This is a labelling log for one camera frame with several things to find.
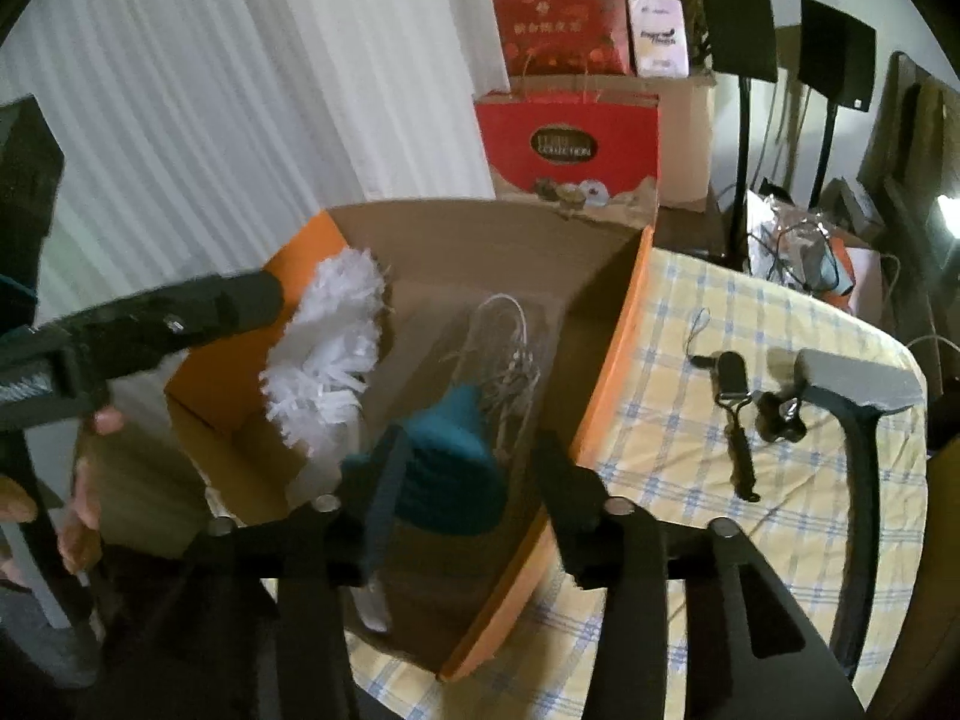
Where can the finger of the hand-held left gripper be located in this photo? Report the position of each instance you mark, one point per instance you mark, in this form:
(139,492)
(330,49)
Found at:
(217,307)

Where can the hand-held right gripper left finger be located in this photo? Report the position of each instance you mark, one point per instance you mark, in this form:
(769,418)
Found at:
(382,480)

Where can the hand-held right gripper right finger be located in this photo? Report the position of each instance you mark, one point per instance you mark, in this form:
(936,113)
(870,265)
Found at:
(559,480)

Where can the blue collapsible funnel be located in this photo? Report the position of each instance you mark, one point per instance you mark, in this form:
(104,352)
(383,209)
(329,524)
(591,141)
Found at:
(450,465)

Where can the white fluffy duster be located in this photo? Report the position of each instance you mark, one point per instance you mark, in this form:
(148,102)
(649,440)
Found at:
(330,345)

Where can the clear plastic bag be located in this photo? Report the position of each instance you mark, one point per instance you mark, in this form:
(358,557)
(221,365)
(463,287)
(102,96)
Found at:
(502,360)

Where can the orange cardboard box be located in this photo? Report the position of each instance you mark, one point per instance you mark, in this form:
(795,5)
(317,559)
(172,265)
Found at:
(487,255)

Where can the person's left hand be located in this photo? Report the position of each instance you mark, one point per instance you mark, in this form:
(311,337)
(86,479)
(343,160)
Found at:
(79,502)

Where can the yellow blue checkered tablecloth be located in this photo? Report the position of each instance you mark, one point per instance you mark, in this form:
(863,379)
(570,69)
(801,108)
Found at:
(675,465)

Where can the black key fob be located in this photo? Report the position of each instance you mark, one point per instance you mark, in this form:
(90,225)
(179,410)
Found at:
(731,371)

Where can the white curtain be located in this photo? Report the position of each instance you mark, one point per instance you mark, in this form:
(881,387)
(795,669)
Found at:
(225,90)

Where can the small black clip object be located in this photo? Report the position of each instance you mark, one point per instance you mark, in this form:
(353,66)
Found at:
(780,420)

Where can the grey black squeegee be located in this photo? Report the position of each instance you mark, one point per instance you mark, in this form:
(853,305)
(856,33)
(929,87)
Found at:
(862,457)

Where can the red bag with oval label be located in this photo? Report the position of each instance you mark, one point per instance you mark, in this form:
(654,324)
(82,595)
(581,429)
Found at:
(562,142)

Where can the orange white carton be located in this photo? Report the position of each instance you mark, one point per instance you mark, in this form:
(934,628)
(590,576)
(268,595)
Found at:
(855,277)

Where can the brown cardboard carton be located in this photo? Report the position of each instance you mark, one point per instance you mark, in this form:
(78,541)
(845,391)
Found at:
(686,142)

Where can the black speaker stand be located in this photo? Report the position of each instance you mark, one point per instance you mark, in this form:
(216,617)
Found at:
(823,154)
(742,165)

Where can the red patterned gift bag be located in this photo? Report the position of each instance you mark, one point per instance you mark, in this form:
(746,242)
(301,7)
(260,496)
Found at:
(559,22)

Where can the white tissue packet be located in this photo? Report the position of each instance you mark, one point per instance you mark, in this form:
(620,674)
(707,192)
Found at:
(658,34)

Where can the bright lamp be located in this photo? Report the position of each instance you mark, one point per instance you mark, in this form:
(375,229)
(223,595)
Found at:
(946,214)

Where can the black speaker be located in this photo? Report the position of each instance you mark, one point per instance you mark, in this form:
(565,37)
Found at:
(736,22)
(836,52)

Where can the dark sofa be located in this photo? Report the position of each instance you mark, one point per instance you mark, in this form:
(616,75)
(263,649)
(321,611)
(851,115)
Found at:
(911,135)

